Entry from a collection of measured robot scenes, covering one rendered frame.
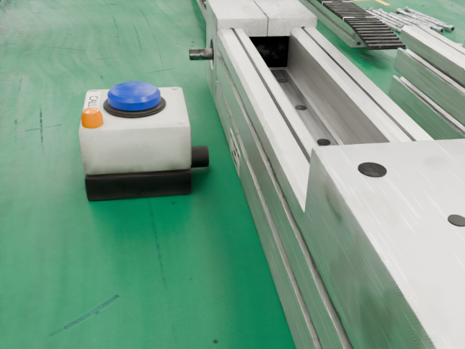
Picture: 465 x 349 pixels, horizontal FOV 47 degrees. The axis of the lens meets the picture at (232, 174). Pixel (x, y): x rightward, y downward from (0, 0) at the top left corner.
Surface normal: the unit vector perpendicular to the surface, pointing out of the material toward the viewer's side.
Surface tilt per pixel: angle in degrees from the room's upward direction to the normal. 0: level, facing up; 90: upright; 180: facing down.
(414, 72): 90
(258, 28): 90
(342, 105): 90
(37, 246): 0
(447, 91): 90
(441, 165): 0
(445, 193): 0
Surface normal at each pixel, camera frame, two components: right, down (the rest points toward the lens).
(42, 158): 0.03, -0.86
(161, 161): 0.16, 0.51
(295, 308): -0.99, 0.06
